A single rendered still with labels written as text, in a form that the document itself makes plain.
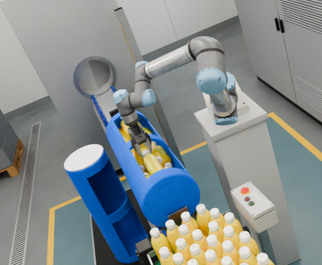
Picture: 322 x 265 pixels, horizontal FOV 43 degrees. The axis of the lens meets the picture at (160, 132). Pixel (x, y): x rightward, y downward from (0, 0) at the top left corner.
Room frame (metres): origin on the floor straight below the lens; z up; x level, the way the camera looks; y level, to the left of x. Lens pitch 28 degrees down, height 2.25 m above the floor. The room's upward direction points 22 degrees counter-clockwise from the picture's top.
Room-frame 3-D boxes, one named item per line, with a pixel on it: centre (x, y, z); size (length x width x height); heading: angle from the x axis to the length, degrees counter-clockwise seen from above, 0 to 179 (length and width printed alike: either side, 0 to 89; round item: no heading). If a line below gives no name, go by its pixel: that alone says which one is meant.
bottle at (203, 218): (1.36, -0.04, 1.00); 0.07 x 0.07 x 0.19
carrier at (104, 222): (2.35, 0.53, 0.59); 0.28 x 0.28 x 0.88
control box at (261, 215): (1.30, -0.25, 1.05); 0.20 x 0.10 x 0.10; 8
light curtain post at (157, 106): (2.99, -0.05, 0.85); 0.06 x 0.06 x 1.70; 8
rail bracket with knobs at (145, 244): (1.39, 0.26, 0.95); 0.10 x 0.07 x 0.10; 98
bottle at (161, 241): (1.33, 0.18, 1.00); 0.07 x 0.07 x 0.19
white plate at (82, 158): (2.35, 0.53, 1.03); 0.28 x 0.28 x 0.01
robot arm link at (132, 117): (1.78, 0.11, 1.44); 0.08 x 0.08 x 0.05
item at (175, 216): (1.47, 0.07, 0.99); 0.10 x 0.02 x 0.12; 98
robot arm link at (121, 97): (1.77, 0.11, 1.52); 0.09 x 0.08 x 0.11; 64
